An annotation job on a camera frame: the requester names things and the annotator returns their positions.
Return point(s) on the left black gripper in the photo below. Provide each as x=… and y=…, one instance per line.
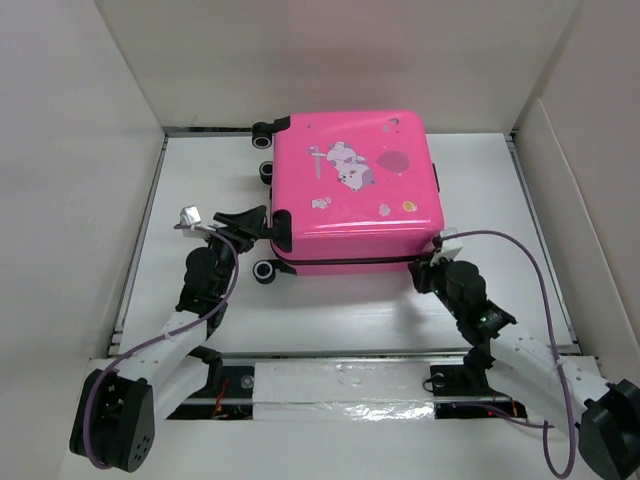
x=247, y=226

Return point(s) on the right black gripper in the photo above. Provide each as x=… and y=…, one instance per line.
x=420, y=270

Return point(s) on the pink kids suitcase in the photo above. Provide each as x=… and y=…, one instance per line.
x=351, y=192

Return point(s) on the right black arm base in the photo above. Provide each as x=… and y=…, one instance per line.
x=460, y=393

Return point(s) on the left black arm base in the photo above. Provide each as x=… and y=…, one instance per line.
x=227, y=396

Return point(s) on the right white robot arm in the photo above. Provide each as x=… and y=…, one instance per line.
x=602, y=416

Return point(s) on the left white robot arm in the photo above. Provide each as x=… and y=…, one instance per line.
x=121, y=403

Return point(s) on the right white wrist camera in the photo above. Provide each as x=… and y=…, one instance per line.
x=446, y=246

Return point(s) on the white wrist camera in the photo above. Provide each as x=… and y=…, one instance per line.
x=446, y=246
x=189, y=221

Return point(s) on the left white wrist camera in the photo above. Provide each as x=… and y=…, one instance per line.
x=189, y=221

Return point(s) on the aluminium rail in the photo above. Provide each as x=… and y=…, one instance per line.
x=347, y=316

